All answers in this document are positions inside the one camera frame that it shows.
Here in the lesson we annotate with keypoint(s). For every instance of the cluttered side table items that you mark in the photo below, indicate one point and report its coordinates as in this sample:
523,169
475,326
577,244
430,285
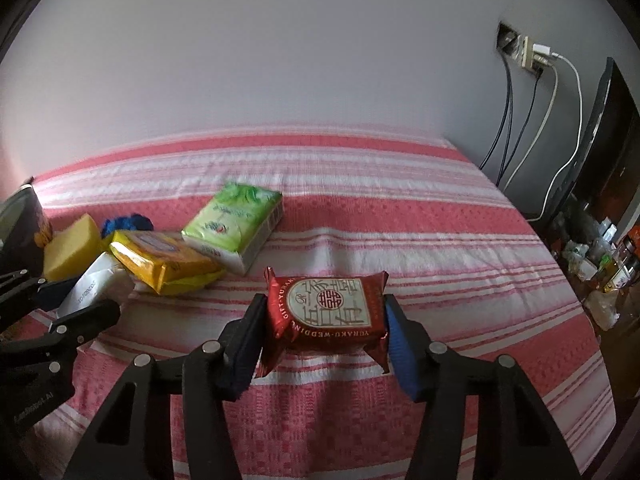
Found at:
600,263

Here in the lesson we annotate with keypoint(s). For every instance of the black monitor screen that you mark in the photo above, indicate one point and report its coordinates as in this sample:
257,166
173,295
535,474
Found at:
604,175

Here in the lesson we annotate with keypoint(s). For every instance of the yellow sponge on bed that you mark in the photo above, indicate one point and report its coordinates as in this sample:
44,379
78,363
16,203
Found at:
72,251

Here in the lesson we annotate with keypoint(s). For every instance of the red wedding wipes packet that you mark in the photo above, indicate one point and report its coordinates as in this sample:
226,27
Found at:
325,315

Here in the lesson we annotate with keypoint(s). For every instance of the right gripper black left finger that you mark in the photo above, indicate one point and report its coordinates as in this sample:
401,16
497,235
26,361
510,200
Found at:
243,340

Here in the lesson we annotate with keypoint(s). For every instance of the gold yellow snack packet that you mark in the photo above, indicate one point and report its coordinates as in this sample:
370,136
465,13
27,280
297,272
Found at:
168,266

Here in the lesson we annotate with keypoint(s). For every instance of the small green tissue pack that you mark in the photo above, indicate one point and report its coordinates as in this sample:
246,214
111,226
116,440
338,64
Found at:
234,225

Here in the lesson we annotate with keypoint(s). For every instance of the round metal tin box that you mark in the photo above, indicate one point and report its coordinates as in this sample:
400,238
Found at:
25,232

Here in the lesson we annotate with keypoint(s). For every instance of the wall socket with plugs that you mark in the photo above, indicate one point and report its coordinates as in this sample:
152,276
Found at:
522,49

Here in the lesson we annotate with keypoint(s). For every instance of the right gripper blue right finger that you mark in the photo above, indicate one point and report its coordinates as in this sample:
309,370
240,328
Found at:
412,361

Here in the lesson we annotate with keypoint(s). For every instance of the blue crumpled cloth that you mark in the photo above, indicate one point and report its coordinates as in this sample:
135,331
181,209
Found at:
134,222

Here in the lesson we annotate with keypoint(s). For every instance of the pink striped bed cover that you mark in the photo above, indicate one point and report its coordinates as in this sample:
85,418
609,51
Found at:
462,261

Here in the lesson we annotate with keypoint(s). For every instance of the grey white pack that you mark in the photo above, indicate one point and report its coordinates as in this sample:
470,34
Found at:
106,278

